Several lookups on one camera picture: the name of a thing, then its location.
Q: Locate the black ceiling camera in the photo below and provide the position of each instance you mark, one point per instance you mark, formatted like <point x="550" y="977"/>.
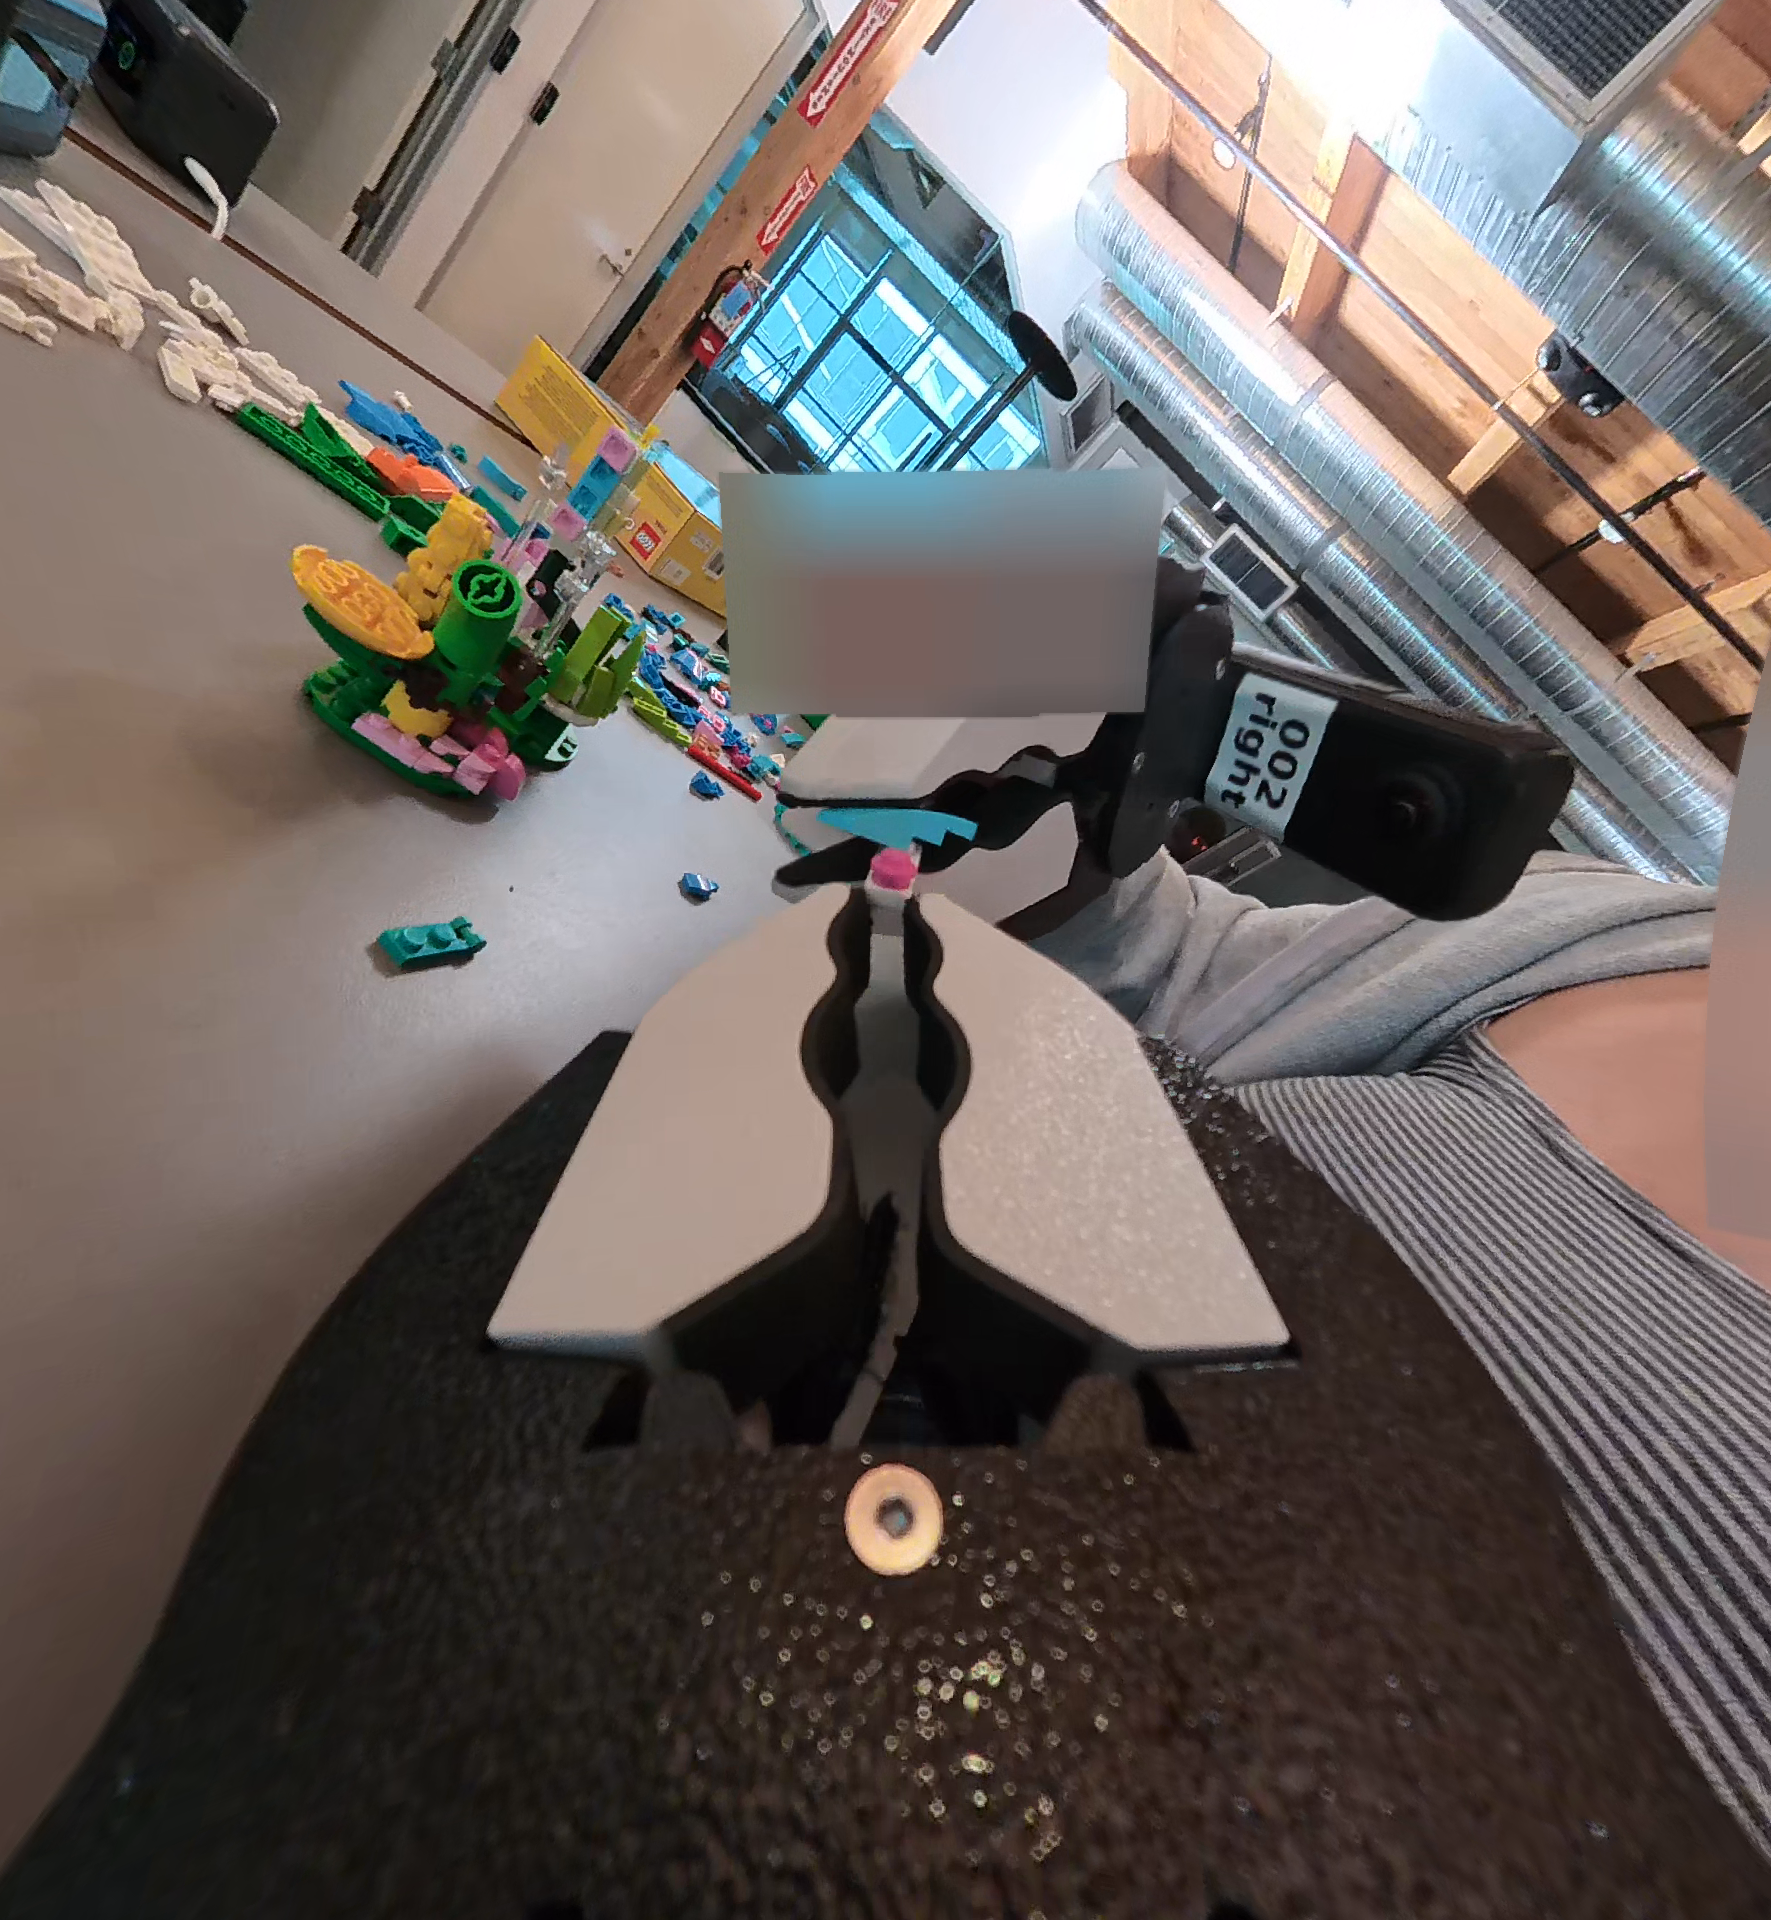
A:
<point x="1583" y="375"/>

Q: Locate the pile of green bricks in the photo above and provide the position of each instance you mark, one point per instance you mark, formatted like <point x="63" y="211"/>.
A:
<point x="332" y="450"/>

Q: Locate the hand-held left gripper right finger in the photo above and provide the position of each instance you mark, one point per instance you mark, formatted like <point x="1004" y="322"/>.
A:
<point x="1103" y="1201"/>

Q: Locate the yellow toy brick box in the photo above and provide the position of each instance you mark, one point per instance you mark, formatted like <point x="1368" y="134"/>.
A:
<point x="563" y="398"/>

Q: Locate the magenta round stud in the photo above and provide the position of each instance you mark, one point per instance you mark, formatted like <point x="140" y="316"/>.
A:
<point x="894" y="865"/>

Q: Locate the beige small brick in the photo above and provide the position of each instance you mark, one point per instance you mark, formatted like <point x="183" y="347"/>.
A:
<point x="885" y="896"/>

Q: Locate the dark grey power station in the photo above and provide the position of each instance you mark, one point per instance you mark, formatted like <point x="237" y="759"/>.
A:
<point x="189" y="91"/>
<point x="1" y="76"/>

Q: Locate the colourful brick flower model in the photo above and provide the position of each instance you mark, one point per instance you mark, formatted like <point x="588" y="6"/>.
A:
<point x="359" y="601"/>

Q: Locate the wide silver air duct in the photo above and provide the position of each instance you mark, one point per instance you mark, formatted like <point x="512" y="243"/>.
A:
<point x="1696" y="255"/>

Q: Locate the white wall vent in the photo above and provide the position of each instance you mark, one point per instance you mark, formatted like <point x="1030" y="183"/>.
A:
<point x="1249" y="573"/>

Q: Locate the grey table with brown edge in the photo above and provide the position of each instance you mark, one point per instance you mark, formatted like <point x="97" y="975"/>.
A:
<point x="375" y="309"/>

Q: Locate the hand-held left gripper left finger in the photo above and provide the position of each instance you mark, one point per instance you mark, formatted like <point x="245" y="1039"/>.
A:
<point x="676" y="1185"/>

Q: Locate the teal small brick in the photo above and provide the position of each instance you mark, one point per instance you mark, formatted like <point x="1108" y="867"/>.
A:
<point x="427" y="942"/>

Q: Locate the black patio heater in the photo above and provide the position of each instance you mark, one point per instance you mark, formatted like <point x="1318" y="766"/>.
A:
<point x="1043" y="354"/>

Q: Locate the wooden post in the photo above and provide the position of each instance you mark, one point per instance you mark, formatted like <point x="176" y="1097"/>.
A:
<point x="765" y="194"/>

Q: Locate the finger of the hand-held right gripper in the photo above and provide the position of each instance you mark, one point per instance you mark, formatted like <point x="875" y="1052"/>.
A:
<point x="900" y="757"/>
<point x="825" y="870"/>

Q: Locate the striped brick panel build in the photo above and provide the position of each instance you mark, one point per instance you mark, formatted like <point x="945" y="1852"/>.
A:
<point x="615" y="457"/>

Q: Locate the grey desk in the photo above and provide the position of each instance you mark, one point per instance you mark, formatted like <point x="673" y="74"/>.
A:
<point x="150" y="975"/>

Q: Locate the red fire extinguisher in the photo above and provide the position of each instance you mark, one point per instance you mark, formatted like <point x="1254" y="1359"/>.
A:
<point x="721" y="315"/>

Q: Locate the white door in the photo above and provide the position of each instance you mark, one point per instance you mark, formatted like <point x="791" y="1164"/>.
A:
<point x="600" y="150"/>

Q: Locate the pile of small coloured bricks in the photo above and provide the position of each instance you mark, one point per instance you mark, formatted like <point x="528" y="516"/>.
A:
<point x="676" y="705"/>

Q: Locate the metal vent grille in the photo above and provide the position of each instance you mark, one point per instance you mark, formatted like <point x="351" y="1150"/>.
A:
<point x="1590" y="46"/>

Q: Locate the person's right forearm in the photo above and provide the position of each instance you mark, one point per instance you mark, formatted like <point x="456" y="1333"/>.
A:
<point x="1352" y="975"/>

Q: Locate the large window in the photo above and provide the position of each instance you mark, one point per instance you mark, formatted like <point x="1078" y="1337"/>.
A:
<point x="885" y="359"/>

